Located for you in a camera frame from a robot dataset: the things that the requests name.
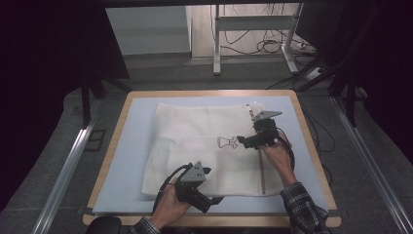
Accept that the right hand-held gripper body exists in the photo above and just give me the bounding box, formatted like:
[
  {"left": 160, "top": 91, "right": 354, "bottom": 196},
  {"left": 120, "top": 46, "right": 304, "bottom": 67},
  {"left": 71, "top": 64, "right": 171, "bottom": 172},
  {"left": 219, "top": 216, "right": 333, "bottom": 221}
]
[{"left": 244, "top": 110, "right": 283, "bottom": 151}]

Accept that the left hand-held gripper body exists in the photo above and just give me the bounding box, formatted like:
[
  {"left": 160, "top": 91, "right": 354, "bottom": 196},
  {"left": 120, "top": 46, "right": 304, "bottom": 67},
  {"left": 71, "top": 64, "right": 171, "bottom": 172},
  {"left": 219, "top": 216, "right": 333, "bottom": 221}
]
[{"left": 174, "top": 160, "right": 214, "bottom": 215}]

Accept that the white mesh laundry bag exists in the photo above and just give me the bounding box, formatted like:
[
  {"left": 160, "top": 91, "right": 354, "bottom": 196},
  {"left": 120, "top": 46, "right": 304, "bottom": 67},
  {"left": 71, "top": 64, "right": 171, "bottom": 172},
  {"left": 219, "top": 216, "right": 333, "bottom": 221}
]
[{"left": 140, "top": 101, "right": 287, "bottom": 198}]

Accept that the person's right hand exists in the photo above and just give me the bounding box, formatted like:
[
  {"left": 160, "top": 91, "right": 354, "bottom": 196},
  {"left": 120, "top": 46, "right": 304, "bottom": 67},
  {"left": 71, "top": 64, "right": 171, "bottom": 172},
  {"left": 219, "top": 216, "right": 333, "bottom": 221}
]
[{"left": 259, "top": 131, "right": 297, "bottom": 183}]

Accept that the person's left hand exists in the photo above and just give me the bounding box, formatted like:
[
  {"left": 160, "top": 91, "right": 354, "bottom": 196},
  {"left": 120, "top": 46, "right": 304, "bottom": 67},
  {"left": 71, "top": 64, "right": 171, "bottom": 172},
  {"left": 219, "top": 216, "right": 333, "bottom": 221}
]
[{"left": 150, "top": 176, "right": 193, "bottom": 230}]

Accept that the wooden table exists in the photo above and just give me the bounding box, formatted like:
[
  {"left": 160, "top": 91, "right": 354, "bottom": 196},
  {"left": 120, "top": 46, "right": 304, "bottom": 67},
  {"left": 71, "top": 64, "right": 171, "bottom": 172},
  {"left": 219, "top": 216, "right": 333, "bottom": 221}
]
[{"left": 82, "top": 89, "right": 343, "bottom": 228}]

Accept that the white power strip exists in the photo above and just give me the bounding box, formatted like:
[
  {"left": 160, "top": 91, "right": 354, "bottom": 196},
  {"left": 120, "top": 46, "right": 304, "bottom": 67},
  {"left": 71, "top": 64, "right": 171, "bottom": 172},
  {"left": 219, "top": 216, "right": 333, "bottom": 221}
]
[{"left": 305, "top": 66, "right": 325, "bottom": 82}]

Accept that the black metal stand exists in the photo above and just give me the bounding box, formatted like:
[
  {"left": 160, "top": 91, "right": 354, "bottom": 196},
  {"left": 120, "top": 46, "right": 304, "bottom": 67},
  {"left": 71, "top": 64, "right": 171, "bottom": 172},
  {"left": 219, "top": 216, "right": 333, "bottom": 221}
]
[
  {"left": 326, "top": 72, "right": 359, "bottom": 129},
  {"left": 79, "top": 72, "right": 133, "bottom": 130}
]

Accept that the dark rounded object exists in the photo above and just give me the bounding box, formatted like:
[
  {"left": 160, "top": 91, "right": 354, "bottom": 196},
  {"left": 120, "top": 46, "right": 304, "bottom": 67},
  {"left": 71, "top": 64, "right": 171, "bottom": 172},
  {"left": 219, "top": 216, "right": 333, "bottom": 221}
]
[{"left": 85, "top": 214, "right": 124, "bottom": 234}]

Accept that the grey cabinet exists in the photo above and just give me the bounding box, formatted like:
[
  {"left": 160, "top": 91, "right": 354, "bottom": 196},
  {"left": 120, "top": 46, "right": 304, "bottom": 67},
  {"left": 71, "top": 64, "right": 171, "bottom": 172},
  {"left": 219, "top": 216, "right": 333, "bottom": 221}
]
[{"left": 105, "top": 5, "right": 193, "bottom": 57}]

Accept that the black curtain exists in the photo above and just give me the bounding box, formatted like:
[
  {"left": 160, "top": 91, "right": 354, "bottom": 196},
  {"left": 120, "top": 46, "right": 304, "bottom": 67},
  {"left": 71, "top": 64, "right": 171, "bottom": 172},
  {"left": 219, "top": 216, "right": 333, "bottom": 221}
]
[
  {"left": 0, "top": 0, "right": 131, "bottom": 213},
  {"left": 296, "top": 0, "right": 413, "bottom": 165}
]

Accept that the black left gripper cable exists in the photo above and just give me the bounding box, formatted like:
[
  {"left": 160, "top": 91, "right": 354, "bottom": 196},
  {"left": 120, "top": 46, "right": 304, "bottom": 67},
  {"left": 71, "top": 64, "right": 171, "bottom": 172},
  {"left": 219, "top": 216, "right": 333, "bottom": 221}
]
[{"left": 151, "top": 163, "right": 195, "bottom": 215}]

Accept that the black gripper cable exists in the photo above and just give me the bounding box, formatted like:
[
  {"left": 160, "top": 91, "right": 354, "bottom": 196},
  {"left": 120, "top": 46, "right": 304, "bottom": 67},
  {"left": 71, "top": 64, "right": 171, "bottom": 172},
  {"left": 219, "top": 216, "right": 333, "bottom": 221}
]
[
  {"left": 151, "top": 163, "right": 195, "bottom": 215},
  {"left": 276, "top": 127, "right": 296, "bottom": 172}
]

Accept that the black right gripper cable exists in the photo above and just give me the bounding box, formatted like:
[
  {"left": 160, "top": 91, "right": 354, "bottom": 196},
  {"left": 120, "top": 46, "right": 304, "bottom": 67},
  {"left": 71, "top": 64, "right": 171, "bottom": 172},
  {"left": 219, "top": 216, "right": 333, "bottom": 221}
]
[{"left": 276, "top": 127, "right": 296, "bottom": 172}]

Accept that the thin black floor cable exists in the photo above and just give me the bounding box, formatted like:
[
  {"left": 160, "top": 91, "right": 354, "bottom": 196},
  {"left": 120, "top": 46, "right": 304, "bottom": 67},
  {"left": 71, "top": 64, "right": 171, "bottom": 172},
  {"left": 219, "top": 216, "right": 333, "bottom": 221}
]
[{"left": 300, "top": 101, "right": 336, "bottom": 188}]

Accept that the tangle of black floor cables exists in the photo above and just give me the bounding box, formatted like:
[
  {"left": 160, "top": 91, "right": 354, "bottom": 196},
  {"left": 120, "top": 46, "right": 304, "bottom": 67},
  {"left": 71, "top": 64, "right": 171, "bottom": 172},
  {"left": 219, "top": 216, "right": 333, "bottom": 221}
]
[{"left": 220, "top": 3, "right": 315, "bottom": 57}]

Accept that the white metal desk frame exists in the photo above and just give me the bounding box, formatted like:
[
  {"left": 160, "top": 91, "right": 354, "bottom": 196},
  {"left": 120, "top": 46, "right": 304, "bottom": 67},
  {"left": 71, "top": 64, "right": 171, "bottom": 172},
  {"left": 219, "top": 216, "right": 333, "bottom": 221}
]
[{"left": 212, "top": 3, "right": 305, "bottom": 77}]

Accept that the aluminium floor rail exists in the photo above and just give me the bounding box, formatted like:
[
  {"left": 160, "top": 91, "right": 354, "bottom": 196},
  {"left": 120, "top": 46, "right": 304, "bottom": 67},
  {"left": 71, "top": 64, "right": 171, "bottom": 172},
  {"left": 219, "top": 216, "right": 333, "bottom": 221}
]
[
  {"left": 330, "top": 97, "right": 413, "bottom": 234},
  {"left": 31, "top": 118, "right": 100, "bottom": 234}
]

